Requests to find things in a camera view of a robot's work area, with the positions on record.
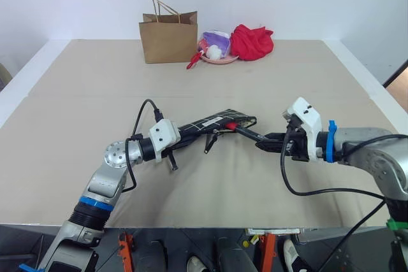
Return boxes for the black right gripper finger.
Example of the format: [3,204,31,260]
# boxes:
[261,131,287,142]
[254,140,284,155]

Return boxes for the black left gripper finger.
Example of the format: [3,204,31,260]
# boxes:
[177,132,210,149]

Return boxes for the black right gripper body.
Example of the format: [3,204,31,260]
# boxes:
[280,118,310,162]

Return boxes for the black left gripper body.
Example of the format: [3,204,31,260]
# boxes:
[164,139,186,173]

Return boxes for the red and black marker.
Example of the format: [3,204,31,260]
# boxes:
[224,121,267,141]

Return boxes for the black grid pencil pouch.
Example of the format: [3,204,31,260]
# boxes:
[177,108,258,154]

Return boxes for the red plastic clip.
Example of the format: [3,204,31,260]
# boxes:
[186,50,202,71]

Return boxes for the white strip under table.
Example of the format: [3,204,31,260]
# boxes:
[245,227,300,235]

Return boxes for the pink plate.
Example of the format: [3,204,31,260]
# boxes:
[200,52,240,65]

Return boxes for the white fluffy pompom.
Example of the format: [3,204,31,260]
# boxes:
[206,45,222,60]

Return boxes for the red crumpled cloth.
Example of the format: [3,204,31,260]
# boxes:
[229,24,275,62]

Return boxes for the brown paper bag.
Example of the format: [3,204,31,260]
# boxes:
[138,0,198,64]

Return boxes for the orange metal stand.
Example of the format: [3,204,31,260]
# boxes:
[117,233,135,272]
[259,233,277,272]

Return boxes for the white shoe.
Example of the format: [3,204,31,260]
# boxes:
[282,238,307,272]
[186,254,205,272]

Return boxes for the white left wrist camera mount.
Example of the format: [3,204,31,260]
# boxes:
[149,118,181,164]

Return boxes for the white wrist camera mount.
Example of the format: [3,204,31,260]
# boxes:
[282,96,323,161]
[149,118,181,164]

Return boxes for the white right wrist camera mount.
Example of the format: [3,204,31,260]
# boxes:
[282,96,323,161]

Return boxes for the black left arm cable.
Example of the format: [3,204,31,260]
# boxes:
[120,99,164,194]

